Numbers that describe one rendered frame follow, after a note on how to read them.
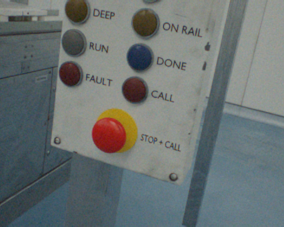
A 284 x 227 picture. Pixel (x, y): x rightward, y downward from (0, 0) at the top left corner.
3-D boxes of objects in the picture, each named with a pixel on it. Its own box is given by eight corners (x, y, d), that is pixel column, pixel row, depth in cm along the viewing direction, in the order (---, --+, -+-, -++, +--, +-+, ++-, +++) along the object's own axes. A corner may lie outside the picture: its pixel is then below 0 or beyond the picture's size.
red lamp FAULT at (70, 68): (77, 89, 46) (80, 65, 45) (56, 83, 47) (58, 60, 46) (80, 88, 46) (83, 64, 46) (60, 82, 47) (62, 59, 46)
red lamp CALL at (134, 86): (142, 106, 43) (147, 81, 42) (119, 100, 44) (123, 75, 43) (145, 104, 44) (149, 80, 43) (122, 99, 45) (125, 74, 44)
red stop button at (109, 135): (119, 159, 43) (125, 125, 42) (86, 149, 44) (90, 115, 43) (135, 146, 47) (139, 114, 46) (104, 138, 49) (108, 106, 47)
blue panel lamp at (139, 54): (148, 73, 42) (152, 47, 41) (123, 68, 43) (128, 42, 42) (150, 72, 43) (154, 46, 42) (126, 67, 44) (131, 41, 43)
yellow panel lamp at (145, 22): (154, 39, 41) (158, 11, 40) (129, 34, 42) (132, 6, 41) (156, 38, 42) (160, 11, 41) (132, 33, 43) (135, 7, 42)
